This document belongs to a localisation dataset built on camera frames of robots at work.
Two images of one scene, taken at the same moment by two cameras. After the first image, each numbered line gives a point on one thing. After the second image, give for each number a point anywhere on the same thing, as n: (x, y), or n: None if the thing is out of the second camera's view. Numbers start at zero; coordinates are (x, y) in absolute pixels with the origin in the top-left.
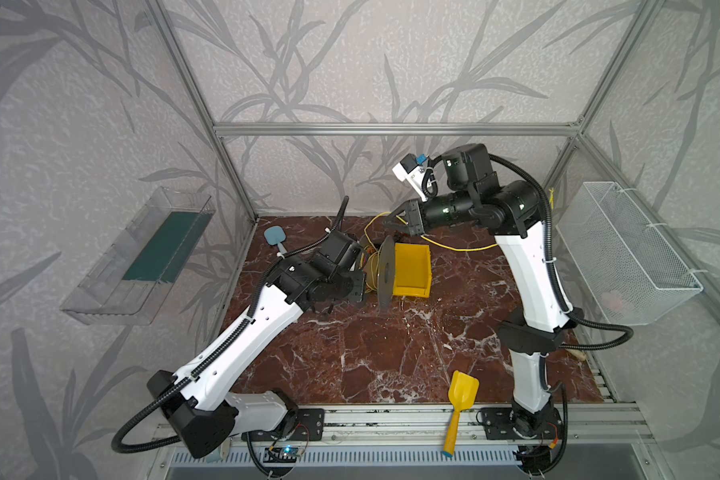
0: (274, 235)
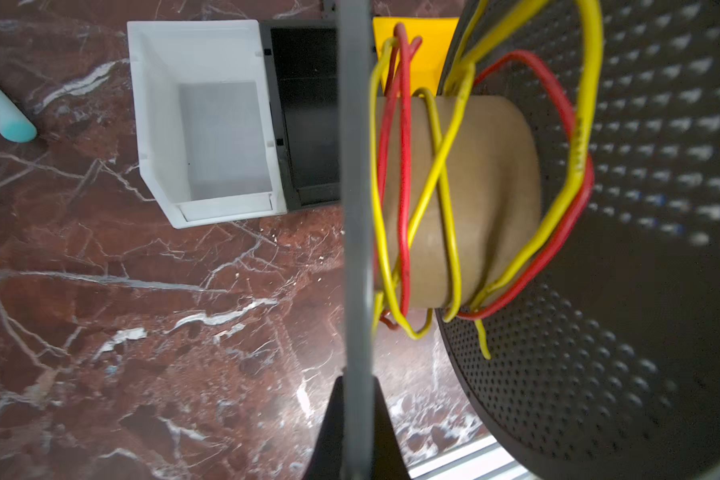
0: (11, 121)
